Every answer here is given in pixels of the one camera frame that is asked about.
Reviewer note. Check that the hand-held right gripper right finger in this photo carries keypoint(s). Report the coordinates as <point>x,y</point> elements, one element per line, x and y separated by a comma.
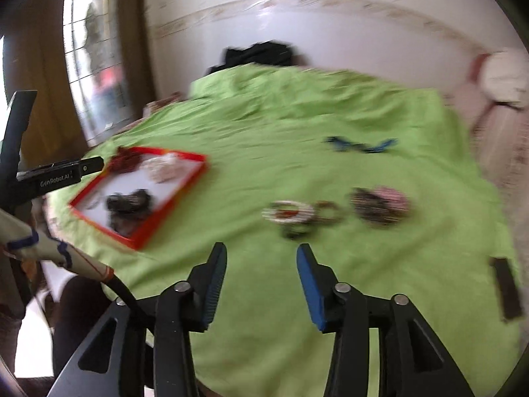
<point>309,289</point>

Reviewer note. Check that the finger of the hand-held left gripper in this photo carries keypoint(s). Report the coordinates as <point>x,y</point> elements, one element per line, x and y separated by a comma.
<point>93,165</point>

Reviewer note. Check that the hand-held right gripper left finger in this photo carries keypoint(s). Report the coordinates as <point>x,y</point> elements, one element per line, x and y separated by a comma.
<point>215,285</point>

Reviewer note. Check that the red box with white inside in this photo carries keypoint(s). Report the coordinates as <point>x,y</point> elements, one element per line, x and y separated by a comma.
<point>111,184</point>

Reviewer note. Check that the small black scrunchie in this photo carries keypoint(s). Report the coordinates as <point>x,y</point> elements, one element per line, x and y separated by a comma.
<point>295,232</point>

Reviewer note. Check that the dark beaded hair claw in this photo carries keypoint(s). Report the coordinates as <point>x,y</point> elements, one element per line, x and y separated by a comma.
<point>363,204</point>

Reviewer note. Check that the red plaid scrunchie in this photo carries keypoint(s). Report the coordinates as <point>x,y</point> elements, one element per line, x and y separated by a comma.
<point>394,200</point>

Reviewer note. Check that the person's left forearm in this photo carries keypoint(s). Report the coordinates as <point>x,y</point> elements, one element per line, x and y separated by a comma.
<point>24,248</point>

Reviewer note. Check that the dark red dotted scrunchie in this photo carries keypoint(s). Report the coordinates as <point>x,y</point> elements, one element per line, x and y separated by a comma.
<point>124,160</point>

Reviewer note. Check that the black sheer scrunchie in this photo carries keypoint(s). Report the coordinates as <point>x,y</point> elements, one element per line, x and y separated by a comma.
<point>128,203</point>

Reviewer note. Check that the white dotted scrunchie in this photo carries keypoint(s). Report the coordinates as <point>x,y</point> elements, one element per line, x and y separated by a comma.
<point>161,167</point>

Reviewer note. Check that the brown patterned pillow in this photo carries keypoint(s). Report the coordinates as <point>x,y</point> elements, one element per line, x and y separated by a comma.
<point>163,103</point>

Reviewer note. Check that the person's leg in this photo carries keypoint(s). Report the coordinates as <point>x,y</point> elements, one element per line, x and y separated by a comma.
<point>74,314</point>

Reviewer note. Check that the green bed sheet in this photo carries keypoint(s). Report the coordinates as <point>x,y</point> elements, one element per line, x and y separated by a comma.
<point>268,132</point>

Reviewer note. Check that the black clothing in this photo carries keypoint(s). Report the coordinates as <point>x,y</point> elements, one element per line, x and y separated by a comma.
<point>256,56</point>

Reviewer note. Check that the dark flat rectangular device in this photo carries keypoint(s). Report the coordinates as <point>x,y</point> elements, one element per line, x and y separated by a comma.
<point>506,289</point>

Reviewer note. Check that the white floral cushion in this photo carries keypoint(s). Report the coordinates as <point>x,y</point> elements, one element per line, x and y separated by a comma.
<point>506,76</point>

